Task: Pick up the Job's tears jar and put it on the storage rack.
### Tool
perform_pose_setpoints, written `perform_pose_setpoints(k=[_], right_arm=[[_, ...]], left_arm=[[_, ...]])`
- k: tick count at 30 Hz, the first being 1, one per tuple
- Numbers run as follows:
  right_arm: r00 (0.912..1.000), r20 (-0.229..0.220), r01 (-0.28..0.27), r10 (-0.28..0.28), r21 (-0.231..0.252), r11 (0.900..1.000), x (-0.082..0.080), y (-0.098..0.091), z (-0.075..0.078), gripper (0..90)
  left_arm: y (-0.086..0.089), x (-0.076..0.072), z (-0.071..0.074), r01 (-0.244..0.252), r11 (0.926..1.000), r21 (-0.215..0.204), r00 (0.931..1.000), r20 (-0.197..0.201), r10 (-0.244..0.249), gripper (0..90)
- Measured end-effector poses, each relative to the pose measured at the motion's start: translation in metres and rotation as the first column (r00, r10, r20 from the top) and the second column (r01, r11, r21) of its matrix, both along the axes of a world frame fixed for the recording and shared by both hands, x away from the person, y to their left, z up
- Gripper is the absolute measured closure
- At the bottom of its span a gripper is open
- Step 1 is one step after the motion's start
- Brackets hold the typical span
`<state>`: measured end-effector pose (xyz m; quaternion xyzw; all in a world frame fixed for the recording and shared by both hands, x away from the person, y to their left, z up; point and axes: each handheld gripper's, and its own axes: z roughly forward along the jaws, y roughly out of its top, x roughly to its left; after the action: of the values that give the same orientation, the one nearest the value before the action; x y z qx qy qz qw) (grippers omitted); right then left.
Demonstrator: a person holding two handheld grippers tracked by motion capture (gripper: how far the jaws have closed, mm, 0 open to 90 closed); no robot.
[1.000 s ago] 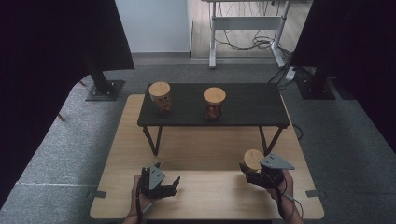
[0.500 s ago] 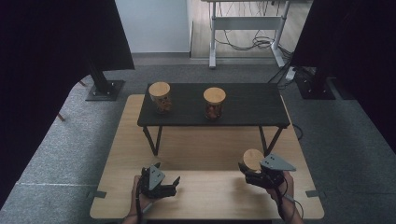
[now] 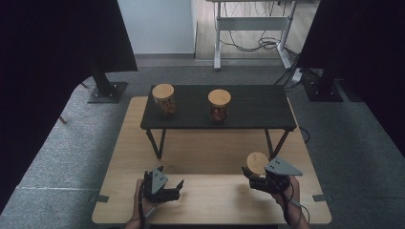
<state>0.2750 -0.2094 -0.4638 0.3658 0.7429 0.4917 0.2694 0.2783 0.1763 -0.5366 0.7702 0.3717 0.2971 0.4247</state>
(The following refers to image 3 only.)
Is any person's left hand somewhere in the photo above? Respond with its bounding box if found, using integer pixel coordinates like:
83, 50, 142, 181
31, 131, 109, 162
133, 177, 160, 221

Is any bundle of black floor cables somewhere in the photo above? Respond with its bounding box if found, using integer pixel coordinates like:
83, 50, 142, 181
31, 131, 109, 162
219, 1, 300, 61

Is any white desk frame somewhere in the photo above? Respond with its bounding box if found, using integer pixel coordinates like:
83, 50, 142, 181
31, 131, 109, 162
204, 0, 299, 72

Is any black metal stand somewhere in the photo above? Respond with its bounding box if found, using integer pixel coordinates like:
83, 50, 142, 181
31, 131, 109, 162
87, 62, 129, 105
301, 67, 345, 103

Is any white power strip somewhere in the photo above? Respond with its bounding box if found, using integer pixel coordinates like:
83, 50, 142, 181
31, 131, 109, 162
290, 67, 304, 84

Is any black low shelf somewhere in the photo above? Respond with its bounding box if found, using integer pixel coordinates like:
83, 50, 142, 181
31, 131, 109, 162
139, 84, 298, 160

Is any black curtain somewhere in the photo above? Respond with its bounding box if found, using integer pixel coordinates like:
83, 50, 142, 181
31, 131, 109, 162
0, 0, 139, 215
297, 0, 405, 157

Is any left hand-held gripper black cable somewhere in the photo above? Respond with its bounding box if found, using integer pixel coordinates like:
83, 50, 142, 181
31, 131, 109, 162
137, 186, 146, 229

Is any right hand-held gripper black cable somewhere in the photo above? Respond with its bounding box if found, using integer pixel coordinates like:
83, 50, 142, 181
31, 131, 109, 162
276, 182, 292, 225

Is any person's right hand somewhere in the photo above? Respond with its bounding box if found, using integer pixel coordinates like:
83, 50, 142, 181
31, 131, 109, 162
271, 176, 302, 211

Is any thin black cable loop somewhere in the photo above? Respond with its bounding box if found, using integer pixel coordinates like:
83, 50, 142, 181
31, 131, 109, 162
297, 126, 311, 144

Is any wooden cylinder block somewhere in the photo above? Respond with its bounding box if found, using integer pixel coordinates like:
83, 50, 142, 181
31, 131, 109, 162
207, 88, 232, 123
243, 151, 271, 177

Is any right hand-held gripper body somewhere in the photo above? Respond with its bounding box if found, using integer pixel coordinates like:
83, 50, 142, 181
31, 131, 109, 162
248, 155, 304, 195

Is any hand-held gripper black cable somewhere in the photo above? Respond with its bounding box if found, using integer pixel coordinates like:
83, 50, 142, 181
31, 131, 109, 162
137, 186, 146, 229
276, 182, 292, 225

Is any grey tape piece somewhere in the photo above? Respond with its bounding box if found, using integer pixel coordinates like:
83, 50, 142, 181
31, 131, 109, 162
312, 194, 334, 203
89, 194, 110, 204

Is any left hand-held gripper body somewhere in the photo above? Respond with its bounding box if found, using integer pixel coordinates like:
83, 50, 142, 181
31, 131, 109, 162
141, 168, 181, 204

